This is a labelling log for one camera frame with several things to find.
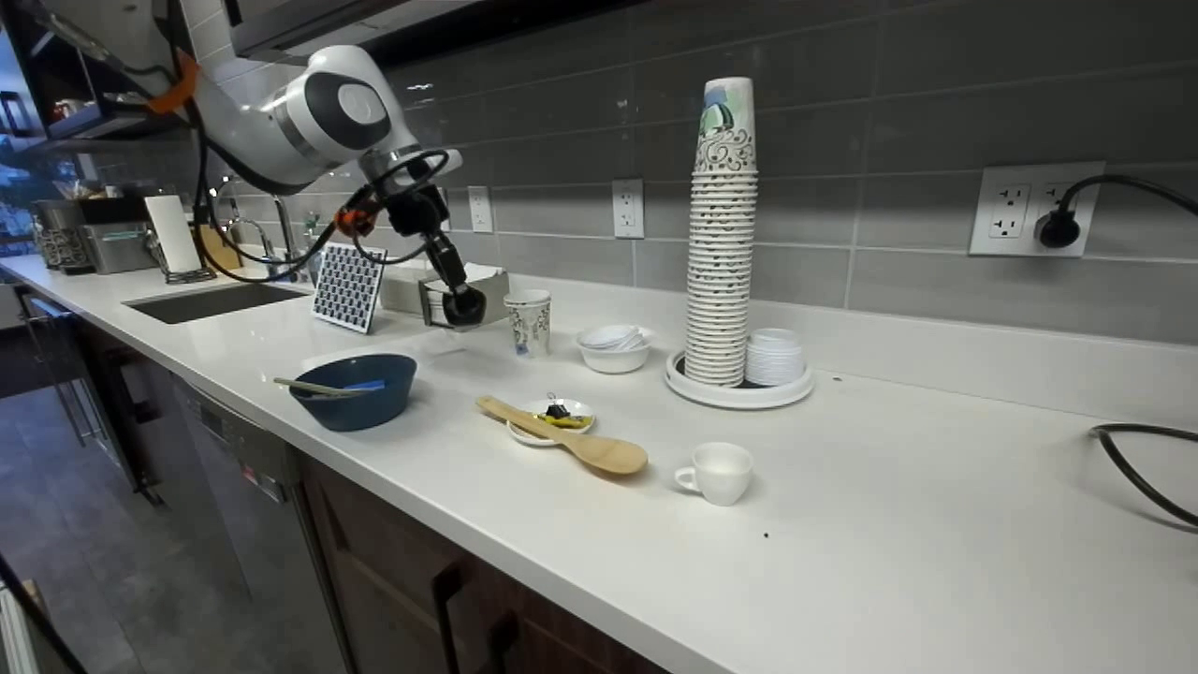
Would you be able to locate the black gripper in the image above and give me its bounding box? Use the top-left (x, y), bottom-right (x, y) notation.
top-left (386, 179), bottom-right (479, 305)

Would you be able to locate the patterned paper cup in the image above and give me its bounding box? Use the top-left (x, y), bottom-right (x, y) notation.
top-left (506, 288), bottom-right (553, 358)

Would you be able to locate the white box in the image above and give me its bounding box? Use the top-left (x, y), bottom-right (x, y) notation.
top-left (378, 256), bottom-right (442, 318)

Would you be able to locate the checkered sponge rack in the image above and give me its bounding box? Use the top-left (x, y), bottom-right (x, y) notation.
top-left (310, 238), bottom-right (390, 337)

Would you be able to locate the blue bowl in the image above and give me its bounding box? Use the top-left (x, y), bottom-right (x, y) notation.
top-left (287, 347), bottom-right (421, 436)

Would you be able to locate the utensil in blue bowl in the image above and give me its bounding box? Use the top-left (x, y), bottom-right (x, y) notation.
top-left (269, 371), bottom-right (383, 399)

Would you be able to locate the small white bowl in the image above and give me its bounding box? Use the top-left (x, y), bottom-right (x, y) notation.
top-left (573, 322), bottom-right (654, 378)

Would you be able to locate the small white dish with olives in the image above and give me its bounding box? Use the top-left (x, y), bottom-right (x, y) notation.
top-left (506, 393), bottom-right (598, 449)

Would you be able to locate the dark kitchen sink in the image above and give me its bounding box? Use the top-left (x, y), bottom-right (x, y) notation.
top-left (125, 281), bottom-right (310, 328)

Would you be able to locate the wooden spoon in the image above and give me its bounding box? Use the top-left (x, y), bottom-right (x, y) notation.
top-left (474, 393), bottom-right (652, 482)

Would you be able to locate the dark range hood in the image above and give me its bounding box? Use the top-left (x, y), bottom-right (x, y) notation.
top-left (229, 0), bottom-right (640, 75)

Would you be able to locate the tall stack of paper cups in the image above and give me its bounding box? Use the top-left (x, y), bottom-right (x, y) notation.
top-left (682, 72), bottom-right (763, 390)

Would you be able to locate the white standing board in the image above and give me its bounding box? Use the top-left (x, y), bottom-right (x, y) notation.
top-left (137, 191), bottom-right (210, 283)

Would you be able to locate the round white tray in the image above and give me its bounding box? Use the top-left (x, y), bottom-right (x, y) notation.
top-left (662, 345), bottom-right (816, 413)

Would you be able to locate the stainless dishwasher front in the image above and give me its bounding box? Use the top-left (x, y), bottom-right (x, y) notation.
top-left (125, 357), bottom-right (357, 674)

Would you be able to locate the brown wooden cabinet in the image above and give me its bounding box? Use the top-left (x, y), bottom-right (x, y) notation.
top-left (295, 457), bottom-right (670, 674)

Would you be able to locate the grey countertop appliance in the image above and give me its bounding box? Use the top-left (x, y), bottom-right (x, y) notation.
top-left (34, 187), bottom-right (161, 276)

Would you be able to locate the white wall switch plate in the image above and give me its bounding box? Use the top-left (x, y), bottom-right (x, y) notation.
top-left (609, 177), bottom-right (648, 238)
top-left (463, 182), bottom-right (497, 237)

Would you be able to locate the orange cable connector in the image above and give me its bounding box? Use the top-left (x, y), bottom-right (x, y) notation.
top-left (335, 199), bottom-right (383, 243)

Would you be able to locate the small white handled cup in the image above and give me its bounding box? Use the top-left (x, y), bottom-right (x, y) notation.
top-left (670, 439), bottom-right (756, 506)

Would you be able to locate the black cabinet handle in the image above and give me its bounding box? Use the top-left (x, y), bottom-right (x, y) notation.
top-left (428, 558), bottom-right (479, 674)

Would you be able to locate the white wall power outlet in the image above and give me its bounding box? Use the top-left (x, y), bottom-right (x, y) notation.
top-left (971, 162), bottom-right (1108, 260)

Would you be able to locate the black plug with cable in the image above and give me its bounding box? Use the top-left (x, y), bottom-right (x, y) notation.
top-left (1031, 169), bottom-right (1198, 252)

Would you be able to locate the black cable on countertop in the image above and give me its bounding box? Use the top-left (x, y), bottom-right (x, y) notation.
top-left (1091, 418), bottom-right (1198, 529)

